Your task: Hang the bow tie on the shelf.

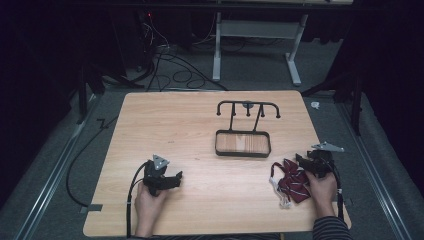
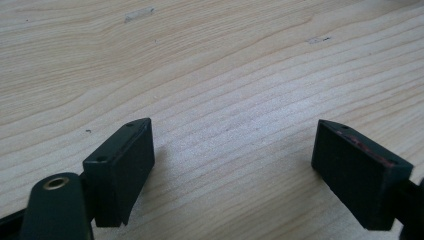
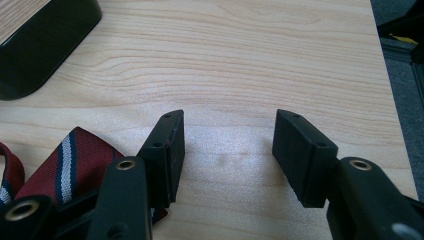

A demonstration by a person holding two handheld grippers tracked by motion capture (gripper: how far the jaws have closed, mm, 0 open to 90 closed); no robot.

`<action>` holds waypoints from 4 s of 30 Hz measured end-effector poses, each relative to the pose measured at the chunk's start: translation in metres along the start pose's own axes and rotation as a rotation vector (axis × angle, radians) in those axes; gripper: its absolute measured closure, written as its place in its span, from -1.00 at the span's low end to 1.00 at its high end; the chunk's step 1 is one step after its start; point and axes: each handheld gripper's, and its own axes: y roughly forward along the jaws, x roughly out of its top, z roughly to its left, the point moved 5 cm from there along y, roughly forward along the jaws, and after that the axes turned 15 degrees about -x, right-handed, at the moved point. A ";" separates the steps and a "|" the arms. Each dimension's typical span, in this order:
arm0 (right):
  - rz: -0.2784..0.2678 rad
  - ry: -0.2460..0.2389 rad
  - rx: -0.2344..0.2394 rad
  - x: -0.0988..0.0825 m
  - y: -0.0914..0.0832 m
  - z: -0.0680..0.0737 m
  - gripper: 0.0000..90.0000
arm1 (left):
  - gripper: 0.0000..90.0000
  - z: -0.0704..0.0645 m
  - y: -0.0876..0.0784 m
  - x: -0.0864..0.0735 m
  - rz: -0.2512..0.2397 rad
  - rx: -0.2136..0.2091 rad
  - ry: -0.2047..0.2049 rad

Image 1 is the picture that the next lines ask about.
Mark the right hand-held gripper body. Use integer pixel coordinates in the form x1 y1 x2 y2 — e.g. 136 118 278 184
306 141 345 179

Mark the tangle of black floor cables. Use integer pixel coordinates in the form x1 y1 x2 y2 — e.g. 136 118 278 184
134 13 231 92

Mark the left hand-held gripper black cable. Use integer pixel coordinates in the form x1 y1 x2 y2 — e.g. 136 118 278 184
125 160 150 239

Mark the black metal rack wooden base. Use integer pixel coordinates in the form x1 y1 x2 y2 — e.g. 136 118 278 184
214 100 282 159

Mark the metal floor rail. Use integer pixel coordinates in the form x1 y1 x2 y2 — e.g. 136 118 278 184
333 99 414 240
13 93 101 240

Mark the hand-held gripper black cable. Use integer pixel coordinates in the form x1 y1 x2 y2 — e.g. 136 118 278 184
330 161 346 222
125 160 150 239

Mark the person's right hand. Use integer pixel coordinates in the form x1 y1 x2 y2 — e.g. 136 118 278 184
304 170 338 218

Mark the right hand-held gripper black cable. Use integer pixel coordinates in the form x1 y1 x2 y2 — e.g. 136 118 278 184
330 161 346 222

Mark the long black floor cable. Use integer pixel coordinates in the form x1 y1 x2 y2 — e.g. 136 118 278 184
65 115 120 208

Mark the white metal table frame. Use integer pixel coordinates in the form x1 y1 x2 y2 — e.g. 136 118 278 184
211 11 310 87

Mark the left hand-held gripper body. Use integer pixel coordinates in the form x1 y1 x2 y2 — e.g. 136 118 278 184
142 153 172 197

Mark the person's left hand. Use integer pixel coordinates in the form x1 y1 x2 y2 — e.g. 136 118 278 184
134 181 170 221

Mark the black metal stand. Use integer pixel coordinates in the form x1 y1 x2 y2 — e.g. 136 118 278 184
300 69 364 137
75 63 146 126

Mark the grey tape strip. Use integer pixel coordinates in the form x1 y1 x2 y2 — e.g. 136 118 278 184
79 203 104 215

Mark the dark red striped bow tie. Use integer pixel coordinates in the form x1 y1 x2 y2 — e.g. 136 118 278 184
268 158 314 210

